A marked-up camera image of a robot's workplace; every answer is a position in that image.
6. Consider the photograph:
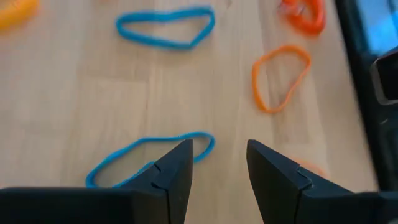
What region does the black table frame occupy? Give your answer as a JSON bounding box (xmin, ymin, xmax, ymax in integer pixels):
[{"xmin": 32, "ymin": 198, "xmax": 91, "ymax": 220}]
[{"xmin": 334, "ymin": 0, "xmax": 398, "ymax": 192}]

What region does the blue rubber band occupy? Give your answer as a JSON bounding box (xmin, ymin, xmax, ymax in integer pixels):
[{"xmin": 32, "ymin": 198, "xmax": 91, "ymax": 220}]
[
  {"xmin": 115, "ymin": 5, "xmax": 216, "ymax": 51},
  {"xmin": 85, "ymin": 131, "xmax": 216, "ymax": 189}
]

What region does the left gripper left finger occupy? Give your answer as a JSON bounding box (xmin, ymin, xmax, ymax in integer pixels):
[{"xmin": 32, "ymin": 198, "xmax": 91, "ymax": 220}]
[{"xmin": 0, "ymin": 139, "xmax": 193, "ymax": 224}]

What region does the orange rubber band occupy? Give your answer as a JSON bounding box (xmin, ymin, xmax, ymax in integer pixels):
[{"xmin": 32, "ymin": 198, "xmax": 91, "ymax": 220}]
[{"xmin": 251, "ymin": 44, "xmax": 312, "ymax": 114}]

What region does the red rubber band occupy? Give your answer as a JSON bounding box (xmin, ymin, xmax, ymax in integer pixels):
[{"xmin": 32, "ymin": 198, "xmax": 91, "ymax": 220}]
[{"xmin": 277, "ymin": 0, "xmax": 326, "ymax": 37}]

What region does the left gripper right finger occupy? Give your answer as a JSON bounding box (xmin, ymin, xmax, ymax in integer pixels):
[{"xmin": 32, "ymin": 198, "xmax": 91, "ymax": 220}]
[{"xmin": 247, "ymin": 139, "xmax": 398, "ymax": 224}]

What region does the black table-level camera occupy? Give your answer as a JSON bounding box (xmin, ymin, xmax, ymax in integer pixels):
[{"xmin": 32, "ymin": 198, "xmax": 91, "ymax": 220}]
[{"xmin": 369, "ymin": 49, "xmax": 398, "ymax": 106}]

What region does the yellow rubber band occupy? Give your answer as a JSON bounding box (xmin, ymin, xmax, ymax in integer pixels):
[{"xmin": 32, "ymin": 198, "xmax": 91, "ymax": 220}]
[{"xmin": 0, "ymin": 0, "xmax": 40, "ymax": 29}]

